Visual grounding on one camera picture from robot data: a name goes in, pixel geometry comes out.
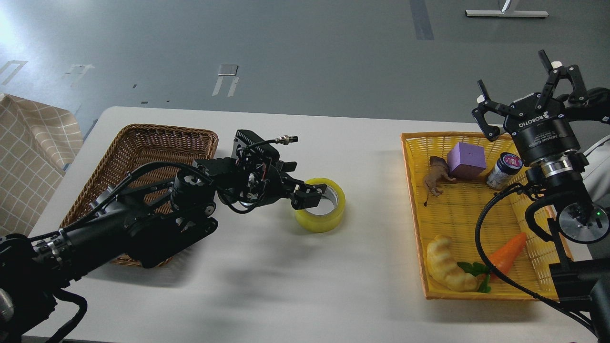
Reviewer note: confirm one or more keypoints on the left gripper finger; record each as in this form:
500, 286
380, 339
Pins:
305, 196
285, 168

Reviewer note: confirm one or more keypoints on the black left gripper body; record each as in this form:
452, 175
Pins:
254, 183

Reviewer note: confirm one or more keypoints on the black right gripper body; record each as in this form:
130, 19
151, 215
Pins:
540, 135

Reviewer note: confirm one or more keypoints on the yellow tape roll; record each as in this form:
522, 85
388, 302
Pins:
318, 222

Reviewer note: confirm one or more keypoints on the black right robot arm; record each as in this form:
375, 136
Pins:
561, 206

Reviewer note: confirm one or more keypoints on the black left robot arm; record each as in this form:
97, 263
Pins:
30, 290

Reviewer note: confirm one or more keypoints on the small blue-lidded jar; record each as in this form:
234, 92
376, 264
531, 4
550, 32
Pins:
505, 167

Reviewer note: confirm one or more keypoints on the purple foam cube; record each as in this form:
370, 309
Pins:
466, 161

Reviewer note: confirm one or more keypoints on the brown toy lion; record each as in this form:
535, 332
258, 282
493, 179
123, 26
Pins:
439, 169

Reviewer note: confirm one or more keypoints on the yellow plastic basket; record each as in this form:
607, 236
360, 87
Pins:
455, 214

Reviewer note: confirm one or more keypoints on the white metal stand base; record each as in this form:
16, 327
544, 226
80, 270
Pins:
507, 9

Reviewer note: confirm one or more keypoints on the brown wicker basket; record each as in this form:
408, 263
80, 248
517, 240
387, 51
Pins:
128, 152

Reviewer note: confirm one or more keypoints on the orange toy carrot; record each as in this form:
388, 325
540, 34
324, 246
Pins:
503, 259

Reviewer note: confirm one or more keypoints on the toy croissant bread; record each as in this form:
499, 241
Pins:
443, 268

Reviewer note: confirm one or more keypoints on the beige checkered cloth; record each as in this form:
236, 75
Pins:
37, 141

